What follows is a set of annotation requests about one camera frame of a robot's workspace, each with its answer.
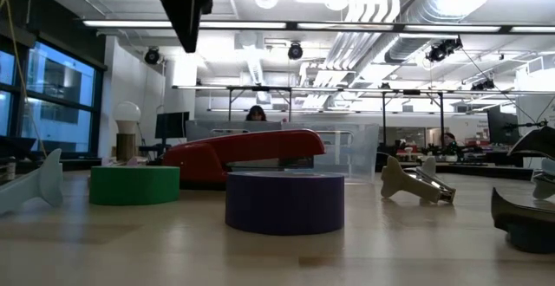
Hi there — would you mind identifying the green tape roll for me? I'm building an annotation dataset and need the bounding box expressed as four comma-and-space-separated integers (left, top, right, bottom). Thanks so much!
88, 166, 181, 206

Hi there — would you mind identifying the purple tape roll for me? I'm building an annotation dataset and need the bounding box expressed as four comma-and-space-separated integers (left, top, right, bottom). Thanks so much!
225, 171, 346, 236

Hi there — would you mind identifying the beige staple remover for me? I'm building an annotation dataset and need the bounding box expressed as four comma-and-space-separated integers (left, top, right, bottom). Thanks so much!
380, 154, 457, 205

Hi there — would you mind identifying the silver ventilation duct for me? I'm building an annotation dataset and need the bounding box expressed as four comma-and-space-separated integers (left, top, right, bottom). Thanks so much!
383, 0, 517, 64

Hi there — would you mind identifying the person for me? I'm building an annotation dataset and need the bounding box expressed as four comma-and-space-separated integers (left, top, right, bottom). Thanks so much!
441, 132, 460, 157
245, 105, 268, 122

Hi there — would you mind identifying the white bulb brass lamp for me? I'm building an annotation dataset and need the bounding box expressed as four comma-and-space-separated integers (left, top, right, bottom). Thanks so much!
112, 101, 142, 162

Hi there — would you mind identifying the light blue staple remover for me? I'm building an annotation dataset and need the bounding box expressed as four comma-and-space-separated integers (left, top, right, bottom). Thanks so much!
0, 148, 64, 216

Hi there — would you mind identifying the black background workstation frame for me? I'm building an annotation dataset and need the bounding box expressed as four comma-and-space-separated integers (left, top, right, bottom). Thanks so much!
172, 84, 519, 148

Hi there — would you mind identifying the black ceiling spotlight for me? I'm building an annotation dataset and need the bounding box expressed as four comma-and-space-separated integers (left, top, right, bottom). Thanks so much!
287, 42, 304, 61
424, 36, 464, 64
144, 46, 162, 66

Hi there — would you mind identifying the black staple remover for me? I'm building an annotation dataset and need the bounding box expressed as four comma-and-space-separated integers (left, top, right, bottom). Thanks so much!
491, 125, 555, 255

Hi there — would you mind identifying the red stapler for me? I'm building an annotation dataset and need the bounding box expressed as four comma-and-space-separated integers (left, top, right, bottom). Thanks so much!
160, 128, 326, 191

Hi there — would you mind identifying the grey translucent plastic bin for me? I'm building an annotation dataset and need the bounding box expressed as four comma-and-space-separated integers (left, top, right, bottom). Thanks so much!
185, 120, 284, 144

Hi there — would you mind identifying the black monitor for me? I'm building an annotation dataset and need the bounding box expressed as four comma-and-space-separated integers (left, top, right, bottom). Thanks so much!
486, 105, 521, 146
154, 111, 191, 140

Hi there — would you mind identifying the yellow cable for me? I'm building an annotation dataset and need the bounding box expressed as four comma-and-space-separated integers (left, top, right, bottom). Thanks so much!
0, 0, 48, 158

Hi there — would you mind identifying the clear plastic bin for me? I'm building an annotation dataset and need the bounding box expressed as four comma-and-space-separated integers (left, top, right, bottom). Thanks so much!
281, 123, 381, 182

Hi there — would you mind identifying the overhead light bar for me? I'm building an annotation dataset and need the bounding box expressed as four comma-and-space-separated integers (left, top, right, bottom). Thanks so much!
81, 18, 555, 36

